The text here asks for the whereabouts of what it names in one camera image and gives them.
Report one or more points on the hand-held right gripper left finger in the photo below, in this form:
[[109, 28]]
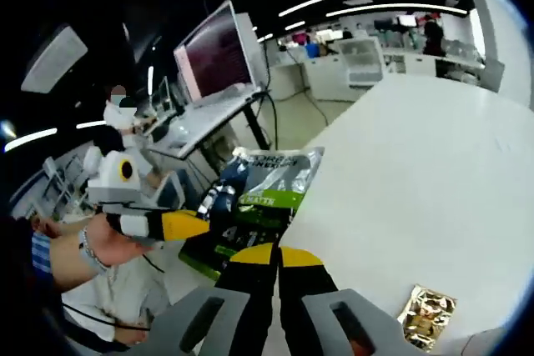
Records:
[[246, 297]]

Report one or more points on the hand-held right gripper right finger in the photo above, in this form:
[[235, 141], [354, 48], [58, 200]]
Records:
[[304, 297]]

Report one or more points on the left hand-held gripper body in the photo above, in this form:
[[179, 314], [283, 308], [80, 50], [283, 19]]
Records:
[[110, 189]]

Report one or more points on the green sachet packet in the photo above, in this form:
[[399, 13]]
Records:
[[267, 189]]

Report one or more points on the person's left hand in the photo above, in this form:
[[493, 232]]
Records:
[[114, 247]]

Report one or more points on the person's light trousers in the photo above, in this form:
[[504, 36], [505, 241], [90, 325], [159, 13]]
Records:
[[121, 293]]

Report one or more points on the white office desk black legs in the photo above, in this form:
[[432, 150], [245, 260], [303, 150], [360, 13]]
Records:
[[208, 118]]

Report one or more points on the gold sachet packet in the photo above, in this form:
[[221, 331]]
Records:
[[427, 318]]

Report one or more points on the ceiling air conditioner unit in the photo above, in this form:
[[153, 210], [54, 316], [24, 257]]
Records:
[[54, 58]]

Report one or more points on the computer monitor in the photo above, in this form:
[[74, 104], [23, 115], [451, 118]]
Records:
[[217, 56]]

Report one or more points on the white slatted chair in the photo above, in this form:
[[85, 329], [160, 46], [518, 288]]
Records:
[[361, 60]]

